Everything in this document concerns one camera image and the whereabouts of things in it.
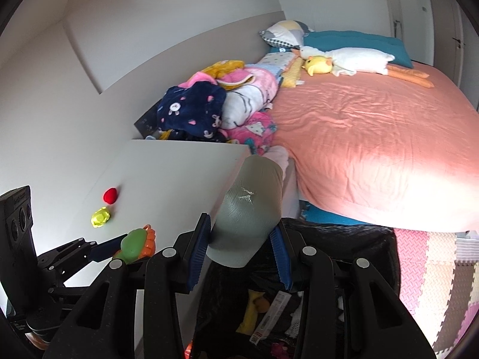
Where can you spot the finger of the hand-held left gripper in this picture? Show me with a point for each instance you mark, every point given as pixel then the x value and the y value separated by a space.
pixel 103 248
pixel 75 280

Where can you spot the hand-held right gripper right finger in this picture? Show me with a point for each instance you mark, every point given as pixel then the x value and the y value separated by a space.
pixel 280 258

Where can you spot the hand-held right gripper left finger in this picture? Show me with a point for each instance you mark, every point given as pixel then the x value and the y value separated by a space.
pixel 198 254

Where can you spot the green and orange seahorse toy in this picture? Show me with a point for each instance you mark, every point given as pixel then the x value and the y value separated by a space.
pixel 136 243

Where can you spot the white label card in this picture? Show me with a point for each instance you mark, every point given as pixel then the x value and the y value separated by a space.
pixel 269 319

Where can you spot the yellow plastic wrapper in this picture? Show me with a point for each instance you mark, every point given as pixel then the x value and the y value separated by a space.
pixel 250 318

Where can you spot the black storage bin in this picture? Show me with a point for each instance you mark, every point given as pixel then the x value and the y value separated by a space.
pixel 355 243

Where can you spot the yellow-green plastic toy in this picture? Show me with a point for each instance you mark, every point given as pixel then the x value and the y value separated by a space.
pixel 100 217

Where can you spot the red soft toy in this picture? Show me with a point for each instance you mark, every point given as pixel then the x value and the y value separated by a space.
pixel 110 195

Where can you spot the pale pink cloth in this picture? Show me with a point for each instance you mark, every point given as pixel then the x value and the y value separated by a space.
pixel 277 154

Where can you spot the pink cartoon printed blanket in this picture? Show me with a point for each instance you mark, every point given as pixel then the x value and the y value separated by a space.
pixel 254 129

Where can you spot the navy printed blanket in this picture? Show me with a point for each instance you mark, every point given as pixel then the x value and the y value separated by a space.
pixel 191 112

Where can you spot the foam puzzle floor mat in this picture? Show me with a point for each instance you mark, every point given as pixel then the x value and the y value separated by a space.
pixel 430 269

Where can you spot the bed with pink sheet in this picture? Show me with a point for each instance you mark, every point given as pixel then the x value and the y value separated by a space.
pixel 374 138

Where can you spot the white and grey blanket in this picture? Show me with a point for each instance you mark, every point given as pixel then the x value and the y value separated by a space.
pixel 239 106

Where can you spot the yellow striped bolster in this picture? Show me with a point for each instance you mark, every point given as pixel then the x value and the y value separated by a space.
pixel 292 74

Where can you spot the yellow printed blanket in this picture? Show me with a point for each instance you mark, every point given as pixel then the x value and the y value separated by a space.
pixel 220 69

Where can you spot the yellow duck plush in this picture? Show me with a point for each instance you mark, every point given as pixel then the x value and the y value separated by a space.
pixel 318 65

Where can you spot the dotted white pillow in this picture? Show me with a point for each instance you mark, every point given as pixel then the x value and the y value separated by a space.
pixel 275 60

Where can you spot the white goose plush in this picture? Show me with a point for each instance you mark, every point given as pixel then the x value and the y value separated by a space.
pixel 359 60

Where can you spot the checked patchwork pillow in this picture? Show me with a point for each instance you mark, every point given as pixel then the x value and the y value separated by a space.
pixel 286 33

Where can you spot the teal pillow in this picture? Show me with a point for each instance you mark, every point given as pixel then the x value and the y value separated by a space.
pixel 355 41

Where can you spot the white door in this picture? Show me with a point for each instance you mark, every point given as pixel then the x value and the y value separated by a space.
pixel 445 26

